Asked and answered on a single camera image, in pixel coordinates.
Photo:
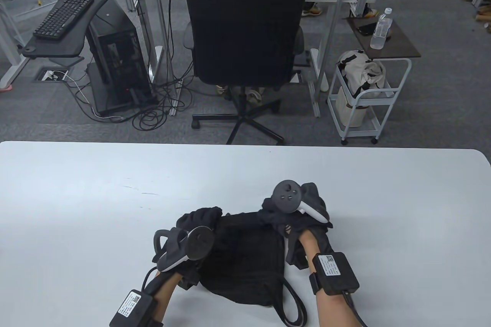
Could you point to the person's right hand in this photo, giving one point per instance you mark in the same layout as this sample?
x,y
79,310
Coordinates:
x,y
270,214

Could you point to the person's left hand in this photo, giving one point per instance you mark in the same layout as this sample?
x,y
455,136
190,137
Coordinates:
x,y
199,217

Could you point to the person's right forearm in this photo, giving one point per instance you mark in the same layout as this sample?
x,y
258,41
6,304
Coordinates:
x,y
337,311

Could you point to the person's left forearm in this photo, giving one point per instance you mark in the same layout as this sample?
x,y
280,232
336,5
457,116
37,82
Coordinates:
x,y
168,292

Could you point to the grey right hand controller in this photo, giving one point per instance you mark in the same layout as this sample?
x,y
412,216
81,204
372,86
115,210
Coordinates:
x,y
285,196

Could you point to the grey hand controller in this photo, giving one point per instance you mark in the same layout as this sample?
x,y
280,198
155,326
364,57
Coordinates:
x,y
285,196
199,242

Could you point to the grey left hand controller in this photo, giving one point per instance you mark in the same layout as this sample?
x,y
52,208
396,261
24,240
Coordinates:
x,y
199,242

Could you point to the beige bag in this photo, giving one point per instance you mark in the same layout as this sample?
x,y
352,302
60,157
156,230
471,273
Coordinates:
x,y
364,74

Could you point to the black computer tower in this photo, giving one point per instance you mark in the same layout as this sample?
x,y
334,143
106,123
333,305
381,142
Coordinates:
x,y
119,51

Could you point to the black office chair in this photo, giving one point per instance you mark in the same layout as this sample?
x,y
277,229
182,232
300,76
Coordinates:
x,y
245,24

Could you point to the floor outlet box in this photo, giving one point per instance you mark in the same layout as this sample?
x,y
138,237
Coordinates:
x,y
50,74

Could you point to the small black case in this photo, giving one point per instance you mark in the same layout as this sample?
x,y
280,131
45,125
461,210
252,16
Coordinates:
x,y
364,29

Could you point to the clear water bottle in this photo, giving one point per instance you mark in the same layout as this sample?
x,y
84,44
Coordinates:
x,y
380,33

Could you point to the white cart with brown top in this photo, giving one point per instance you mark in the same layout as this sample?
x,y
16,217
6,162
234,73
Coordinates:
x,y
399,45

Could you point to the black keyboard tray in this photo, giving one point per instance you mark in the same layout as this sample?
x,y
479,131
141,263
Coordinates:
x,y
57,48

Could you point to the black keyboard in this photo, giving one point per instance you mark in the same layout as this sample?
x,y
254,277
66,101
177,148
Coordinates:
x,y
63,16

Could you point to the white table leg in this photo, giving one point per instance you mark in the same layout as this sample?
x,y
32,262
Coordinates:
x,y
11,55

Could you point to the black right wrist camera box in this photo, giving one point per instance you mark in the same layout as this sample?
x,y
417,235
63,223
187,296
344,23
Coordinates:
x,y
337,273

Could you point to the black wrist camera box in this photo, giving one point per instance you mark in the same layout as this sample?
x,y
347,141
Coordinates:
x,y
134,309
337,273

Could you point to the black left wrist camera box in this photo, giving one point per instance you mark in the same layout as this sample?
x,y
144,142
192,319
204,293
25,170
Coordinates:
x,y
134,309

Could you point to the aluminium frame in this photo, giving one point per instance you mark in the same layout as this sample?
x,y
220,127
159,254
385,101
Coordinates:
x,y
335,16

